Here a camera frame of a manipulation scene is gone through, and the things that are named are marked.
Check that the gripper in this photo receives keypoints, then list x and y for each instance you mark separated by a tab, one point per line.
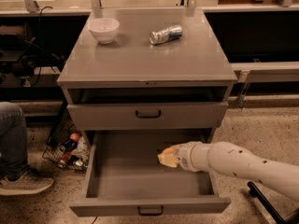
184	157

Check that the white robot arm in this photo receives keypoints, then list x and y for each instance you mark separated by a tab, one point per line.
231	160

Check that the open grey lower drawer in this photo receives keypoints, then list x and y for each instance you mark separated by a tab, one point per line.
125	178

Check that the grey drawer cabinet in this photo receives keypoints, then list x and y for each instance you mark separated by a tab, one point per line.
130	70

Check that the black chair leg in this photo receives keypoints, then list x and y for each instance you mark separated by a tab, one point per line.
292	218

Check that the crushed silver blue can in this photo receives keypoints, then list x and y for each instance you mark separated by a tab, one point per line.
165	35

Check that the grey sneaker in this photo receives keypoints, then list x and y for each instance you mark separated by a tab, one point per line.
29	183

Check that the white ceramic bowl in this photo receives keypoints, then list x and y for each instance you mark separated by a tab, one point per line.
104	30

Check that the person leg in jeans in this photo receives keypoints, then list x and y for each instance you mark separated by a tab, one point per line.
13	140

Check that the dark machine on shelf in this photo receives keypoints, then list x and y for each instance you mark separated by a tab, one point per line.
17	50

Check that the wire basket with items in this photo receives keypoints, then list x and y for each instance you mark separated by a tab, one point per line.
72	154

